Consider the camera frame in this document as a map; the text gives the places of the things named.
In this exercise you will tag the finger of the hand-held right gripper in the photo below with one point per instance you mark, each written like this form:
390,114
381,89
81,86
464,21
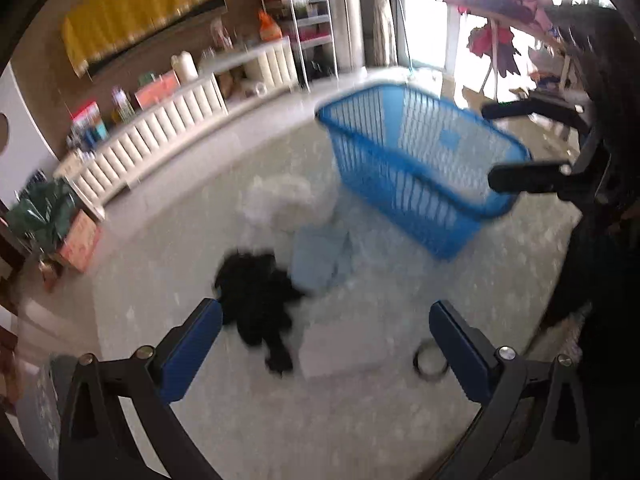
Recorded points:
525,177
530,108

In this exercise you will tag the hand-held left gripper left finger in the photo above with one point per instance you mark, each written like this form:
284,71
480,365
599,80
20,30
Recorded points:
192,345

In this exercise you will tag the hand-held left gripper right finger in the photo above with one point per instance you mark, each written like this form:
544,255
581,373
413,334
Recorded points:
460,350

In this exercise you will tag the black cloth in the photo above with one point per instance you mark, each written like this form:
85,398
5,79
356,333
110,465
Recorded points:
255,300

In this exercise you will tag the white towel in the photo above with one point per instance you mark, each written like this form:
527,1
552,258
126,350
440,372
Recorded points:
340,352

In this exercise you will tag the blue plastic laundry basket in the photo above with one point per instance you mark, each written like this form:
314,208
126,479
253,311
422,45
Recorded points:
380,160

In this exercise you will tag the light blue cloth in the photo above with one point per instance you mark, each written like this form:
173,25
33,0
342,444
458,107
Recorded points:
315,260

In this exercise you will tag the white soft cloth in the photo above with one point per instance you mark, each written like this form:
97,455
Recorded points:
280,200

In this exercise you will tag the red garment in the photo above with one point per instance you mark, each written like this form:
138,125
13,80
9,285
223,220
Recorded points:
492,45

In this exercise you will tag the printed cardboard box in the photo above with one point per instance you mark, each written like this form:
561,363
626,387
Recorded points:
80,242

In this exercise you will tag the mop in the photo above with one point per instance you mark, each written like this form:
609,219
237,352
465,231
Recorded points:
404,20

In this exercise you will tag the beige curtain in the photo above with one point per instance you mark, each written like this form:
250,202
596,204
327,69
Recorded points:
381,10

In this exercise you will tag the green plastic bag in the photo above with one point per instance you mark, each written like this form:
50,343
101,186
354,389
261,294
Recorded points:
42,215

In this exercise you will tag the white standing air conditioner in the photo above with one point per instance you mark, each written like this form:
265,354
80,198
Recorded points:
347,10

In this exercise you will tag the cream padded television cabinet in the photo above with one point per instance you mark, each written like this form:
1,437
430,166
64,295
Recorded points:
150,135

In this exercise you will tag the metal shelf rack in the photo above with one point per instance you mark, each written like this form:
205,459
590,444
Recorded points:
312,42

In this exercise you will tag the teal box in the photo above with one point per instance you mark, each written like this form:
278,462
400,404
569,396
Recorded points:
98,132

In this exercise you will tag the red and white box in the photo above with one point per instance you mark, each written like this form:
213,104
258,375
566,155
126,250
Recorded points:
85,112

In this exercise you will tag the pink box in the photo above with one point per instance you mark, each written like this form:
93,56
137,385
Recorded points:
156,91

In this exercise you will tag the white paper roll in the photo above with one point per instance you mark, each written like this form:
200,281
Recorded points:
260,90

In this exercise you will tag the orange bag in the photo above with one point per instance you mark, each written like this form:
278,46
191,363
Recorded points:
267,27

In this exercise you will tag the white plastic jug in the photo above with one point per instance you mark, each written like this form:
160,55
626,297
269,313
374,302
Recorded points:
184,69

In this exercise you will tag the yellow cloth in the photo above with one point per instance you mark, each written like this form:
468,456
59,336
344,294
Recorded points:
140,5

